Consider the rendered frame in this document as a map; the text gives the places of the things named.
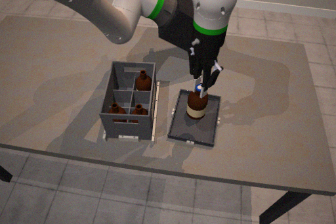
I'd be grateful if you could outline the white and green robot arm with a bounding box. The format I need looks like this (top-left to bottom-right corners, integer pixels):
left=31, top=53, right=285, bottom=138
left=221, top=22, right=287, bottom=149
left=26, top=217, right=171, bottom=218
left=55, top=0, right=237, bottom=51

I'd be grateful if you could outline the grey divided crate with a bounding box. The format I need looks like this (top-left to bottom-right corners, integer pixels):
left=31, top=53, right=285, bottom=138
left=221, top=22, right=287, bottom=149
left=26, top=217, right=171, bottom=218
left=99, top=64, right=157, bottom=140

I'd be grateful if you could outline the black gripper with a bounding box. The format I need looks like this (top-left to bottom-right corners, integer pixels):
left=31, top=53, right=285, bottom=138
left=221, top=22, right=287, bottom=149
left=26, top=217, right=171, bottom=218
left=187, top=45, right=223, bottom=98

